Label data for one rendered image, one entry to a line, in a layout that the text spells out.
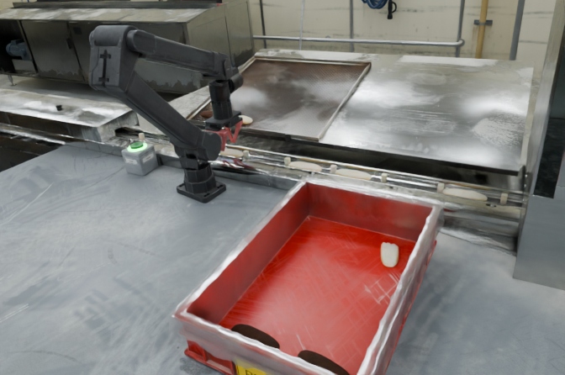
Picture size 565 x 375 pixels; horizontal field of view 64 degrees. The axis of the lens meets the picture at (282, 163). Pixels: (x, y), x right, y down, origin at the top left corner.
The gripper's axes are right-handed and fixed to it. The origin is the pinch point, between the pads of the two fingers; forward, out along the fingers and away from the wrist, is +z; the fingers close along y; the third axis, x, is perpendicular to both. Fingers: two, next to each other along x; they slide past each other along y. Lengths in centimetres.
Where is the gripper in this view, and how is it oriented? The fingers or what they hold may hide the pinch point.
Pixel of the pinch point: (227, 144)
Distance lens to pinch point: 137.2
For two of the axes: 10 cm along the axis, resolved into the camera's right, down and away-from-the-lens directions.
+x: 8.8, 1.6, -4.5
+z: 0.8, 8.8, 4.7
